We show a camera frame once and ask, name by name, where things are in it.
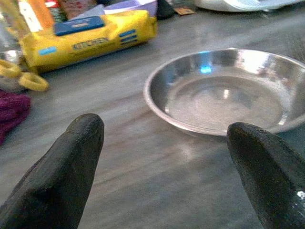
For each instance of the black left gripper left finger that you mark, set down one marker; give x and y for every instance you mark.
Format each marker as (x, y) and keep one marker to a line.
(59, 176)

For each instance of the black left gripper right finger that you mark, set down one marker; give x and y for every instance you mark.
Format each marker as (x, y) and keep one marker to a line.
(264, 171)

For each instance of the purple cloth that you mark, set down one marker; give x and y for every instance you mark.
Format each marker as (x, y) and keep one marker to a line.
(12, 112)

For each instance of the round stainless steel plate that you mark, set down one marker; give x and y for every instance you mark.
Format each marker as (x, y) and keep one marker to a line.
(225, 91)

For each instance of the yellow wet wipes pack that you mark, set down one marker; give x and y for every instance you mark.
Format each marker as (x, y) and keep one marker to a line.
(88, 41)

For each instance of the clear glass jar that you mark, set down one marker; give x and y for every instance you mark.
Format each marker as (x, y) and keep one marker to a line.
(8, 31)

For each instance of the orange and white box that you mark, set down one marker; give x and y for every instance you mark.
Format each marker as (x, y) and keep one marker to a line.
(35, 13)

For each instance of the white appliance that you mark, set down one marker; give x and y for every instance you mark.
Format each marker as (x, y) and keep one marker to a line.
(245, 4)

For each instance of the small brown packet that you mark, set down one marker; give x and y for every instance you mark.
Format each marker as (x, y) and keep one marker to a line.
(184, 10)

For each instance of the lilac plastic container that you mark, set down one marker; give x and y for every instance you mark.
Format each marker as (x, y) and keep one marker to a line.
(133, 6)

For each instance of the dark cone shaped object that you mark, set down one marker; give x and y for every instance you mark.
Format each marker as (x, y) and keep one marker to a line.
(165, 10)

